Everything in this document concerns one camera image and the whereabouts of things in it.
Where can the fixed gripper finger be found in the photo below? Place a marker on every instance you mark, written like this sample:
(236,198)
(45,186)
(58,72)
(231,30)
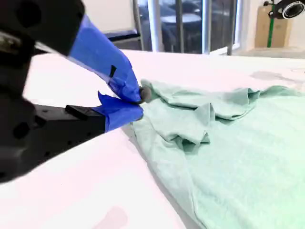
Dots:
(78,121)

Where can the tan cardboard board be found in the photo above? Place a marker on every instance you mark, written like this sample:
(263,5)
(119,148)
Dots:
(282,33)

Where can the pale green t-shirt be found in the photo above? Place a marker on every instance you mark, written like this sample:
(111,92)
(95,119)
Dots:
(226,155)

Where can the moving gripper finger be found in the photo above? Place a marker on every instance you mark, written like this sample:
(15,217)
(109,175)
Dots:
(100,52)

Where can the green camera stand pole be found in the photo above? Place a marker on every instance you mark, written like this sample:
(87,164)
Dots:
(270,31)

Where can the grey metal pole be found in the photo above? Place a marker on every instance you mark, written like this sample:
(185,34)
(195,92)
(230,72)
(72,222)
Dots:
(231,26)
(138,23)
(156,23)

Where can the black overhead camera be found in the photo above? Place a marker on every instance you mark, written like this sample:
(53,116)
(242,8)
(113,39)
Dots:
(291,9)

